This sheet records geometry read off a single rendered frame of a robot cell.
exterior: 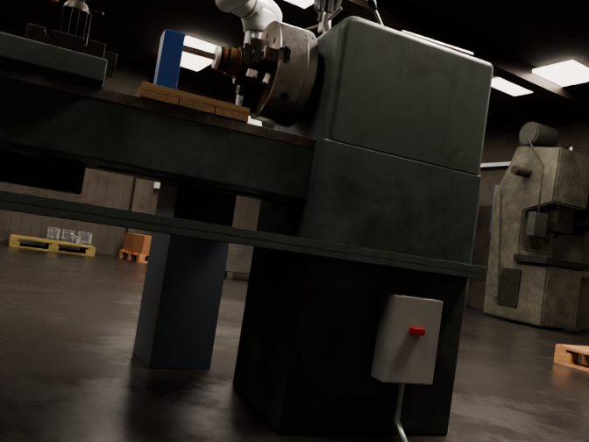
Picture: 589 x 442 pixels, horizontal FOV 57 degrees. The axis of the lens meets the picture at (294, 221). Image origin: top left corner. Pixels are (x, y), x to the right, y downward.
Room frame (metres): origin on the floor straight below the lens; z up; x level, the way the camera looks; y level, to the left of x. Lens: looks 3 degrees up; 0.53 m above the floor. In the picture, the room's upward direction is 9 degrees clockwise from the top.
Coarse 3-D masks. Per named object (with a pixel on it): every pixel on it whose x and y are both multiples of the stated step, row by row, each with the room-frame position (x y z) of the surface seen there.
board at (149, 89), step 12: (144, 84) 1.41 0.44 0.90; (144, 96) 1.41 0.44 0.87; (156, 96) 1.42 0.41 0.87; (168, 96) 1.43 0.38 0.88; (180, 96) 1.44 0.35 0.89; (192, 96) 1.46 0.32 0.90; (192, 108) 1.46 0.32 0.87; (204, 108) 1.47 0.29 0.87; (216, 108) 1.48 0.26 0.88; (228, 108) 1.50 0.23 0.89; (240, 108) 1.51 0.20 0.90; (240, 120) 1.52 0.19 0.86
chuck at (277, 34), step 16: (272, 32) 1.67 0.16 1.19; (288, 32) 1.61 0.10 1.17; (304, 32) 1.65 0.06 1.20; (288, 48) 1.58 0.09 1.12; (304, 48) 1.61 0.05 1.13; (288, 64) 1.58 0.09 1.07; (304, 64) 1.60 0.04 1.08; (272, 80) 1.60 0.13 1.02; (288, 80) 1.59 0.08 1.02; (256, 96) 1.73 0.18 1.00; (272, 96) 1.61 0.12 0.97; (256, 112) 1.70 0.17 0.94; (272, 112) 1.67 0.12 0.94; (288, 112) 1.67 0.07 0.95
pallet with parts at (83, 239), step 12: (48, 228) 7.96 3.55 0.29; (12, 240) 7.25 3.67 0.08; (36, 240) 7.38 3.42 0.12; (48, 240) 7.58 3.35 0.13; (60, 240) 8.10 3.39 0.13; (72, 240) 8.11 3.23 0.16; (84, 240) 7.92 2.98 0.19; (60, 252) 7.53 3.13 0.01; (72, 252) 7.68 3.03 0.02; (84, 252) 7.97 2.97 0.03
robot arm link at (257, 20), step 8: (264, 0) 2.33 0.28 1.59; (272, 0) 2.40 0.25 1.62; (256, 8) 2.32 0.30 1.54; (264, 8) 2.34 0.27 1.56; (272, 8) 2.37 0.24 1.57; (248, 16) 2.34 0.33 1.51; (256, 16) 2.33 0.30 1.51; (264, 16) 2.34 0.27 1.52; (272, 16) 2.37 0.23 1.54; (280, 16) 2.43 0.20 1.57; (248, 24) 2.36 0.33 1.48; (256, 24) 2.34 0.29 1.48; (264, 24) 2.35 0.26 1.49; (248, 32) 2.37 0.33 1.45; (256, 32) 2.36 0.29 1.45; (248, 72) 2.36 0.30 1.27; (248, 120) 2.33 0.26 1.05; (256, 120) 2.35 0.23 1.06
